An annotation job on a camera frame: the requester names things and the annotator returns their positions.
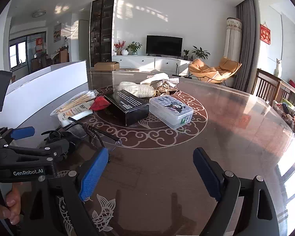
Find white cat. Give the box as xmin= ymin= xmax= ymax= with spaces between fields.
xmin=273 ymin=58 xmax=283 ymax=78

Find white patterned cloth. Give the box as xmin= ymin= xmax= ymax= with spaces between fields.
xmin=140 ymin=73 xmax=169 ymax=84

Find glass sliding door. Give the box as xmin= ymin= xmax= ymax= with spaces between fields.
xmin=9 ymin=32 xmax=48 ymax=72

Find white packet with orange label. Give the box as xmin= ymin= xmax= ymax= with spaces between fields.
xmin=57 ymin=103 xmax=93 ymax=126

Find white knitted pouch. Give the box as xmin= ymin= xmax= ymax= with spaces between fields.
xmin=117 ymin=81 xmax=156 ymax=98

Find white interior door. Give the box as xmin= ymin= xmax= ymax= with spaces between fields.
xmin=79 ymin=20 xmax=90 ymax=65

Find wooden dining chair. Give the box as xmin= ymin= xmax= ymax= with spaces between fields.
xmin=279 ymin=79 xmax=295 ymax=109
xmin=252 ymin=68 xmax=282 ymax=104

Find pile of assorted clutter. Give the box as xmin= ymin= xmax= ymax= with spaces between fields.
xmin=272 ymin=98 xmax=295 ymax=134

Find orange lounge chair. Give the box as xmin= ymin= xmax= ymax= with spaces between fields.
xmin=188 ymin=57 xmax=242 ymax=85

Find black cardboard box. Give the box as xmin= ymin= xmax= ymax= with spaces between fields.
xmin=104 ymin=90 xmax=150 ymax=126

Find dark glass display cabinet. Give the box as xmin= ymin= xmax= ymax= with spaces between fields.
xmin=89 ymin=0 xmax=115 ymax=67

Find grey curtain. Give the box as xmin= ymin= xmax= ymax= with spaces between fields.
xmin=232 ymin=0 xmax=259 ymax=94

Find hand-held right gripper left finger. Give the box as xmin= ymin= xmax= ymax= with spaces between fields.
xmin=22 ymin=147 xmax=110 ymax=236

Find red wall hanging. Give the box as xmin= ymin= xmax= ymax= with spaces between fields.
xmin=260 ymin=24 xmax=271 ymax=45

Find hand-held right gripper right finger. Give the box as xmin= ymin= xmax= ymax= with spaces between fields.
xmin=192 ymin=147 xmax=283 ymax=236

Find black eyeglasses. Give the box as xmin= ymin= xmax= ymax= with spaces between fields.
xmin=67 ymin=117 xmax=122 ymax=153

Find black hair clip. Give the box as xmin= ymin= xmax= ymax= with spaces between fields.
xmin=41 ymin=130 xmax=75 ymax=145

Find pack of wooden cotton swabs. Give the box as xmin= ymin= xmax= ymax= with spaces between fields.
xmin=50 ymin=90 xmax=99 ymax=116

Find brown cardboard box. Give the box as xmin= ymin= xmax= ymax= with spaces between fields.
xmin=94 ymin=61 xmax=120 ymax=71

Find white television cabinet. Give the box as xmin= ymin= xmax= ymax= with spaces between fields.
xmin=112 ymin=55 xmax=193 ymax=73

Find clear plastic box cartoon print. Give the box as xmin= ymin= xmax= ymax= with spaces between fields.
xmin=149 ymin=95 xmax=194 ymax=130

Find green potted plant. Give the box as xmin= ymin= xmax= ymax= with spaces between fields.
xmin=126 ymin=41 xmax=142 ymax=55

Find person's left hand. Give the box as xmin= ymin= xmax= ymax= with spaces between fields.
xmin=0 ymin=183 xmax=22 ymax=225

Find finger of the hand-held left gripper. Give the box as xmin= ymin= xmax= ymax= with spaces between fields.
xmin=0 ymin=126 xmax=35 ymax=150
xmin=0 ymin=139 xmax=70 ymax=163

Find red flower branches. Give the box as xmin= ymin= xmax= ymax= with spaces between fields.
xmin=114 ymin=41 xmax=126 ymax=56

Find framed wall picture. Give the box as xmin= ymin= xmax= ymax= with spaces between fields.
xmin=53 ymin=23 xmax=62 ymax=43

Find large-leaf potted plant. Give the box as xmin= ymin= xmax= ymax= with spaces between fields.
xmin=192 ymin=46 xmax=211 ymax=61

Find red snack packet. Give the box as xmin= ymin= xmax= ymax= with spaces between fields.
xmin=89 ymin=96 xmax=112 ymax=111

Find covered standing air conditioner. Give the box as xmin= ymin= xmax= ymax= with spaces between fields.
xmin=223 ymin=17 xmax=243 ymax=63

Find black television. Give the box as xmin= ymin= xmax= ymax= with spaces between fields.
xmin=146 ymin=35 xmax=183 ymax=57

